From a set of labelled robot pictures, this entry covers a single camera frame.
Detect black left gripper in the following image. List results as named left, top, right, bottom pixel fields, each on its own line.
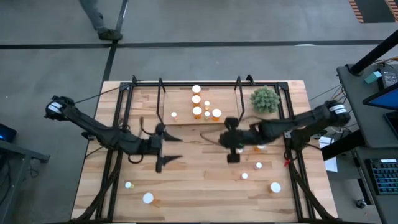
left=142, top=123, right=184, bottom=174

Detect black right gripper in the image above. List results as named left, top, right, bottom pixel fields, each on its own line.
left=218, top=117, right=253, bottom=164

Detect green potted plant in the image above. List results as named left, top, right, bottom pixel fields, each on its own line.
left=250, top=86, right=280, bottom=114

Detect white paper sheet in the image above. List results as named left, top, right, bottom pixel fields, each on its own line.
left=318, top=136, right=335, bottom=149
left=325, top=156, right=339, bottom=174

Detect black desk crossbar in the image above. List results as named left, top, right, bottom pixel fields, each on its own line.
left=320, top=129, right=368, bottom=161

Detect grey desk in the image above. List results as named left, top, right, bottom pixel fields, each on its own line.
left=354, top=146, right=398, bottom=224
left=336, top=63, right=398, bottom=147

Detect grey side table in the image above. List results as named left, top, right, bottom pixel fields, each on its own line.
left=0, top=139, right=51, bottom=224

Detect teal box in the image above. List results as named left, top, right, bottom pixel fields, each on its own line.
left=364, top=70, right=382, bottom=85

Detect person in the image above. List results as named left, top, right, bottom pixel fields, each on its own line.
left=78, top=0, right=124, bottom=42

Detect monitor with blue screen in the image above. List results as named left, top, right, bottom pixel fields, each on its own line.
left=362, top=83, right=398, bottom=111

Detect backlit keyboard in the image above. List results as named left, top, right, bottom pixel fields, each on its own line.
left=366, top=157, right=398, bottom=196

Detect black tablet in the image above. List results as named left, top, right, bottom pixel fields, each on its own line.
left=382, top=111, right=398, bottom=138

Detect black slanted pole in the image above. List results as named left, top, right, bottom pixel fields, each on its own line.
left=349, top=29, right=398, bottom=76

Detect black device blue light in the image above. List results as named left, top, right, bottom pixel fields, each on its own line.
left=0, top=123, right=18, bottom=144

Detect black power adapter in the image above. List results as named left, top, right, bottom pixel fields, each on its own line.
left=381, top=70, right=398, bottom=90

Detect black mat orange stripes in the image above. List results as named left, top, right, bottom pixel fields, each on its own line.
left=348, top=0, right=398, bottom=24

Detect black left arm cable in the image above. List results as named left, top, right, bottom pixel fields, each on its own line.
left=127, top=115, right=158, bottom=165

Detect wooden shelf black metal frame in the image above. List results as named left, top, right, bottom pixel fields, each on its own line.
left=156, top=75, right=256, bottom=128

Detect black aluminium table frame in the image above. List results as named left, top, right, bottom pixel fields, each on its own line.
left=74, top=80, right=336, bottom=224

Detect thin black tether cable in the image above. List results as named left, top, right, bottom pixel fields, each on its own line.
left=73, top=86, right=122, bottom=105

